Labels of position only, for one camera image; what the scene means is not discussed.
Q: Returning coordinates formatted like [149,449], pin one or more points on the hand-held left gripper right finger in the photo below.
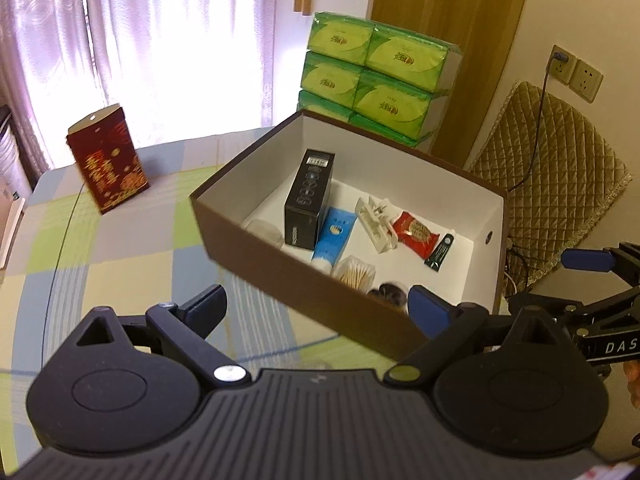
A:
[430,310]

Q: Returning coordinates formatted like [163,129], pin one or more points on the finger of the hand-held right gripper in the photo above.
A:
[550,307]
[587,260]

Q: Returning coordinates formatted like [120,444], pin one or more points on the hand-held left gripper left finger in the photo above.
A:
[207,310]

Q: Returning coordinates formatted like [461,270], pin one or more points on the dark green tube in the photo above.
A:
[440,252]

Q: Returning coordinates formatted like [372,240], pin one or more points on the brown cardboard storage box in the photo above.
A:
[240,240]

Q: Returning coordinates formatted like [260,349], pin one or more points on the red snack packet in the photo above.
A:
[415,234]

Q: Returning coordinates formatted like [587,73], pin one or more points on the cotton swab box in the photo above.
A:
[355,272]

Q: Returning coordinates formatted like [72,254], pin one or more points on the clear plastic bag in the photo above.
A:
[265,232]

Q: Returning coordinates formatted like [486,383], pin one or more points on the white plug adapter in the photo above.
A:
[375,225]

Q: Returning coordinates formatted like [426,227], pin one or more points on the blue white tube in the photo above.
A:
[334,235]

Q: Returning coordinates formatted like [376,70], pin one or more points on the black product box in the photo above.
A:
[307,200]

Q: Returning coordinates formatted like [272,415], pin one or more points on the checked cloth desktop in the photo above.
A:
[125,270]

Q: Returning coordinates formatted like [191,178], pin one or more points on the person's right hand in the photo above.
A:
[632,377]

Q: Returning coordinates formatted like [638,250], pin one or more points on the chair with quilted cover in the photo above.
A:
[555,160]

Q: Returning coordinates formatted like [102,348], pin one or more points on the red gold gift box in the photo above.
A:
[107,160]

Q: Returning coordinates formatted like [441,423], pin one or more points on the stack of cardboard boxes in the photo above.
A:
[9,210]

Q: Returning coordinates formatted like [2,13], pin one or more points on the stack of green tissue packs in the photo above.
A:
[380,70]

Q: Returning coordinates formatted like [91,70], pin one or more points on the sheer pink curtain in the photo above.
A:
[150,50]

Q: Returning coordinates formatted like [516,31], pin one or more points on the wooden door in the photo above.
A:
[450,5]

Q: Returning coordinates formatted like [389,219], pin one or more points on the beige wall socket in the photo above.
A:
[587,79]

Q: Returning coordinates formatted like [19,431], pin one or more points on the wall socket with plug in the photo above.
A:
[561,64]

